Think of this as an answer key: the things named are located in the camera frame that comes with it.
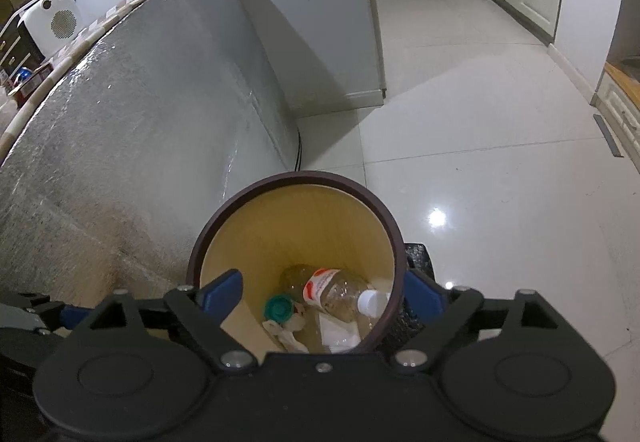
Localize teal round lid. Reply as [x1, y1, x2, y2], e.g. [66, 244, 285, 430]
[263, 296, 295, 324]

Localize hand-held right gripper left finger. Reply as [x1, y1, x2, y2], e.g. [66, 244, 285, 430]
[75, 268, 254, 370]

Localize clear plastic bag white paper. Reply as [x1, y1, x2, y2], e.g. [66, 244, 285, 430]
[317, 312, 363, 355]

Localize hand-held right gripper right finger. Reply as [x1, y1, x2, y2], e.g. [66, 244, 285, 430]
[392, 267, 563, 369]

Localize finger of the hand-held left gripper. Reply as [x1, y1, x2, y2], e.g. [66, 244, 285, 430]
[15, 291, 96, 330]

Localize white space heater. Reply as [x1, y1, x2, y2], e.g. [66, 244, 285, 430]
[17, 0, 81, 58]

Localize white dark drawer cabinet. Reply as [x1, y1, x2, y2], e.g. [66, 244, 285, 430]
[0, 19, 43, 78]

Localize clear plastic bottle red label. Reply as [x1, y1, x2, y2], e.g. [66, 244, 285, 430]
[279, 264, 391, 323]

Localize dark red box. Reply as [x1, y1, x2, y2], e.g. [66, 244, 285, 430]
[10, 62, 53, 108]

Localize yellow bin dark rim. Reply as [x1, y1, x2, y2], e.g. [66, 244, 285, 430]
[186, 170, 405, 355]

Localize table with silver foil side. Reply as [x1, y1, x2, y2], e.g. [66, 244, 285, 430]
[0, 0, 301, 308]

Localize low white cabinet wooden top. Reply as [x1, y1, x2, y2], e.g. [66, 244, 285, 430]
[592, 62, 640, 153]

